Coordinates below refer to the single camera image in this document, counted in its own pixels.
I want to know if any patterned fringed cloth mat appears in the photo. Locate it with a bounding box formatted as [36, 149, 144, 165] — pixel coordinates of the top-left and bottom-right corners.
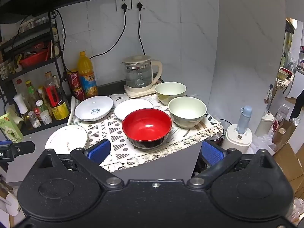
[67, 93, 224, 173]

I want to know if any white thermal pot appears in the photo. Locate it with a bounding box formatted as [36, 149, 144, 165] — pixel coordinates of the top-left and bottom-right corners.
[255, 110, 275, 137]

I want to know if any white countertop appliance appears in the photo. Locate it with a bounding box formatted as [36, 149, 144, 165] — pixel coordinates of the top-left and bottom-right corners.
[222, 123, 253, 154]

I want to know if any black power cable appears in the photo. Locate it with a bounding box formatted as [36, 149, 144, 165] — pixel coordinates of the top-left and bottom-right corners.
[136, 2, 146, 56]
[89, 3, 128, 60]

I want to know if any white plate with thin rim line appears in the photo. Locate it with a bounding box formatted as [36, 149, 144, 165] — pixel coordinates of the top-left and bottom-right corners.
[45, 125, 89, 155]

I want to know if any plain white plate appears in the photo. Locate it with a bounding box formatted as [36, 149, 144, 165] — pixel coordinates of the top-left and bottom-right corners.
[114, 98, 154, 121]

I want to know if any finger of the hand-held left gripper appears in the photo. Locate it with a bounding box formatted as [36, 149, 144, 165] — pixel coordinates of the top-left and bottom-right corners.
[14, 141, 36, 158]

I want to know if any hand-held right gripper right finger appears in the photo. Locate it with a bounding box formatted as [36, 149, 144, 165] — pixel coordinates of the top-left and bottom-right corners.
[187, 139, 276, 191]

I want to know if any glass electric kettle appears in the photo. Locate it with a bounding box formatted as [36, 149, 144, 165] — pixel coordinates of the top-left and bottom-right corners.
[121, 55, 163, 93]

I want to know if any blue thermos bottle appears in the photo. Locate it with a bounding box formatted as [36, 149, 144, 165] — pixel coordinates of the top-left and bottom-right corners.
[236, 106, 253, 134]

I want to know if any white wall socket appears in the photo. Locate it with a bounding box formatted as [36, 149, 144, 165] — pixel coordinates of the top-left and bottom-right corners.
[116, 0, 132, 11]
[131, 0, 146, 10]

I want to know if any small red label bottle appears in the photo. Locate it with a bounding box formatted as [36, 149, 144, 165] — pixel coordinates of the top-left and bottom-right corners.
[36, 99, 48, 115]

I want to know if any white seasoning jar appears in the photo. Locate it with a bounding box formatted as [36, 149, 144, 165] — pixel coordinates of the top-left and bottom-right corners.
[40, 110, 53, 125]

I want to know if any brown cardboard box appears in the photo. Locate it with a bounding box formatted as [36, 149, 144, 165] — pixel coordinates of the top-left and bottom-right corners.
[273, 142, 304, 186]
[273, 118, 297, 146]

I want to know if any large pale green bowl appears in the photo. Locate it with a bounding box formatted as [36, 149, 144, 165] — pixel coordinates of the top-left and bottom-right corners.
[168, 96, 207, 129]

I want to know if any green cardboard box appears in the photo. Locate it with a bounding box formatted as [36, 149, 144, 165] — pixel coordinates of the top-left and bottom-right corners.
[0, 113, 24, 143]

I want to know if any black metal rack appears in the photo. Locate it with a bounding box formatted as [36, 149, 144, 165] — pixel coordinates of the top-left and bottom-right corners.
[0, 9, 72, 136]

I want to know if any red plastic basket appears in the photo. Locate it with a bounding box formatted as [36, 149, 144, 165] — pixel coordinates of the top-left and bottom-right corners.
[19, 50, 49, 68]

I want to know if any white plate with blue print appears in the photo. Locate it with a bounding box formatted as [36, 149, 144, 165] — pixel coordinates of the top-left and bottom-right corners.
[74, 96, 114, 122]

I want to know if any orange juice bottle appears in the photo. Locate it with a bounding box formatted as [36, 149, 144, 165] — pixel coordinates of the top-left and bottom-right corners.
[78, 51, 99, 98]

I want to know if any dark sauce bottle red handle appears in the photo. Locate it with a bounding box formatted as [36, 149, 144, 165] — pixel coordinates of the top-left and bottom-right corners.
[44, 72, 71, 121]

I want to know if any red and black bowl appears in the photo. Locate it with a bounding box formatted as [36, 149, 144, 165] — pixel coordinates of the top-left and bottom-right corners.
[122, 108, 173, 149]

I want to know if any small glass jar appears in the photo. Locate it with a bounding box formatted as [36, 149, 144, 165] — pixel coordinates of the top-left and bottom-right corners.
[27, 110, 41, 128]

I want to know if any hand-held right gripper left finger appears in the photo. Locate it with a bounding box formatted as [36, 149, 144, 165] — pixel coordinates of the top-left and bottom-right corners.
[38, 138, 125, 190]

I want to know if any small pale green bowl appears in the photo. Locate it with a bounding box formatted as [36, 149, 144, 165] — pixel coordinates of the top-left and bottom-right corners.
[155, 82, 187, 106]

